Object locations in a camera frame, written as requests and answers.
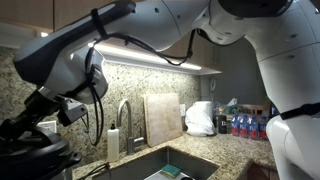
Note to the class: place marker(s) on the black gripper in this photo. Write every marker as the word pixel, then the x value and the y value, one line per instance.
pixel 39 104

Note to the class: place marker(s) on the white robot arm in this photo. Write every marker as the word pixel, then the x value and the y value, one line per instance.
pixel 64 65

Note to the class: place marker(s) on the white soap dispenser bottle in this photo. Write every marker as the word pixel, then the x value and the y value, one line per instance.
pixel 113 143

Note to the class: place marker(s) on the wooden upper cabinets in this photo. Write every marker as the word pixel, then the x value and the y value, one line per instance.
pixel 165 21

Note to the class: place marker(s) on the brushed steel kitchen faucet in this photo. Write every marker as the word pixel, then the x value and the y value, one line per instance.
pixel 132 142

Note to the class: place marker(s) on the under cabinet light strip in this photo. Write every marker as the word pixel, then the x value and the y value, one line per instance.
pixel 119 55

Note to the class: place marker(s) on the stainless steel kitchen sink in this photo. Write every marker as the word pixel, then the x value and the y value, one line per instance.
pixel 163 164

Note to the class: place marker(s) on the wooden cutting board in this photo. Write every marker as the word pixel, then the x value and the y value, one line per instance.
pixel 162 116

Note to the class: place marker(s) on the green dish sponge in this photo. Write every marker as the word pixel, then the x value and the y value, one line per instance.
pixel 170 170

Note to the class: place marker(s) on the white plastic bag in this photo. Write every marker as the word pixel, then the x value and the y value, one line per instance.
pixel 198 122

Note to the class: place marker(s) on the white paper towel roll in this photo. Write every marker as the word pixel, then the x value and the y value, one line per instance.
pixel 206 106

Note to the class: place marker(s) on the tissue box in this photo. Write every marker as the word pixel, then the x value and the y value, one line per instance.
pixel 232 107

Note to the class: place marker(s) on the white wall outlet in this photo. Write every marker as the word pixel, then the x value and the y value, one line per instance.
pixel 49 125

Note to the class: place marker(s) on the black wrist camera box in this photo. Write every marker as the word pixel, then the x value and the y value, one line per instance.
pixel 71 112

